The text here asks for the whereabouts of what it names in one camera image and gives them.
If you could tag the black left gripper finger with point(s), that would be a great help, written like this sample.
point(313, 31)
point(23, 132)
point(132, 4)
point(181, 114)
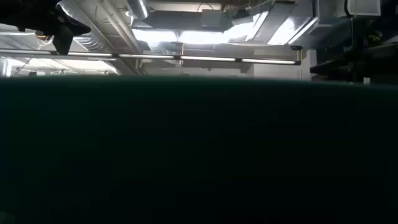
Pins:
point(63, 40)
point(76, 26)

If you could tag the large dark green plate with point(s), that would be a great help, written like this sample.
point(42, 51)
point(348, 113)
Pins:
point(199, 155)

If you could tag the long ceiling light strip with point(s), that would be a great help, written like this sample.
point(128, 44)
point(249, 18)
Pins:
point(149, 56)

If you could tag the white ceiling box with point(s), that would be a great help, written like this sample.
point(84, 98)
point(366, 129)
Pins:
point(363, 7)

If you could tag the round silver ventilation duct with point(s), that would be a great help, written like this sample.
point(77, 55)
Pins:
point(138, 7)

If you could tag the rectangular grey ceiling duct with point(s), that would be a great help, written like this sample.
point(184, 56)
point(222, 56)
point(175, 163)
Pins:
point(174, 20)

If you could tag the black ceiling dome camera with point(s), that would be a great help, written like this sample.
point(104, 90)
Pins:
point(296, 47)

